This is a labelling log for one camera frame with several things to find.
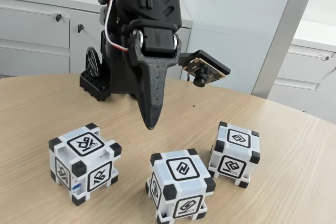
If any black table clamp knob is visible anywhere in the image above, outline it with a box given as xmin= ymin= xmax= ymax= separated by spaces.
xmin=84 ymin=47 xmax=102 ymax=78

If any red white black servo cable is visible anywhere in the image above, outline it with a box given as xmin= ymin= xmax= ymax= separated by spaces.
xmin=103 ymin=0 xmax=149 ymax=52

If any bare board camera module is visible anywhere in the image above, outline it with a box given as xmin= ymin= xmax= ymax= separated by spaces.
xmin=178 ymin=49 xmax=232 ymax=88

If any white cube with XR symbol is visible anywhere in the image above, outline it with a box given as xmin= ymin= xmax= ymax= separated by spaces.
xmin=48 ymin=123 xmax=123 ymax=206

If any grey metal partition post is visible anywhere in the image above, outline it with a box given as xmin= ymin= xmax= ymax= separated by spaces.
xmin=250 ymin=0 xmax=321 ymax=102

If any white cube with stacked-diamonds symbol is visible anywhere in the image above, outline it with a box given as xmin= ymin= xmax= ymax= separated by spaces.
xmin=207 ymin=121 xmax=261 ymax=189

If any white cube with zigzag symbol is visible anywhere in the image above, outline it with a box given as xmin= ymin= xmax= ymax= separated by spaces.
xmin=145 ymin=148 xmax=217 ymax=222

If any small white drawer cabinet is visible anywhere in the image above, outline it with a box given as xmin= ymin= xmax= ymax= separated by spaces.
xmin=269 ymin=18 xmax=336 ymax=125

